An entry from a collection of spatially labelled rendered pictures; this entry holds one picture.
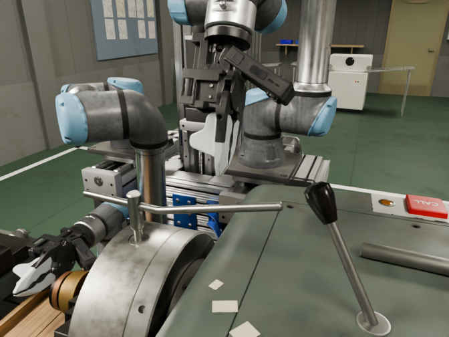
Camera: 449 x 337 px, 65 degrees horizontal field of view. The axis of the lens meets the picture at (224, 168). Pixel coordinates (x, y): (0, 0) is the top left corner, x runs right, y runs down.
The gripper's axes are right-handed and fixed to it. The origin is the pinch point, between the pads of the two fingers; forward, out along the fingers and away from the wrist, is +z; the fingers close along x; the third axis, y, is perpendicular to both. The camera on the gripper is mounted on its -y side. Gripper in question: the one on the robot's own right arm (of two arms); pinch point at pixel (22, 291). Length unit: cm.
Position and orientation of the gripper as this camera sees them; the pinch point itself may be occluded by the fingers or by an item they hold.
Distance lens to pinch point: 84.2
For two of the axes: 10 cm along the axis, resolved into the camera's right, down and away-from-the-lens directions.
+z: -3.3, 3.6, -8.8
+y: -9.5, -1.2, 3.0
